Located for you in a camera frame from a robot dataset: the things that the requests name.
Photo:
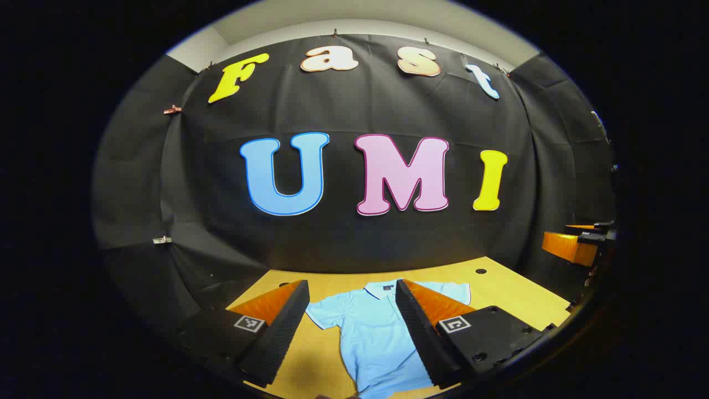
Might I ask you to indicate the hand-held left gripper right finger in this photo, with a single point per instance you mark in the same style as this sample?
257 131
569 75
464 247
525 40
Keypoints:
421 338

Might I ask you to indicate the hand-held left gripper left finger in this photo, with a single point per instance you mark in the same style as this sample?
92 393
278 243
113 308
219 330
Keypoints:
279 338

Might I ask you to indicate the light blue T-shirt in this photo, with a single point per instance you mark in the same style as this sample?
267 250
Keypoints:
371 332

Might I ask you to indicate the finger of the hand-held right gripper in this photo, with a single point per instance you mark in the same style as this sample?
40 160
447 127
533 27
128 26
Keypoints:
568 246
587 226

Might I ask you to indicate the black backdrop cloth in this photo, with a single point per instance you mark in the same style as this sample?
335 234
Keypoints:
354 105

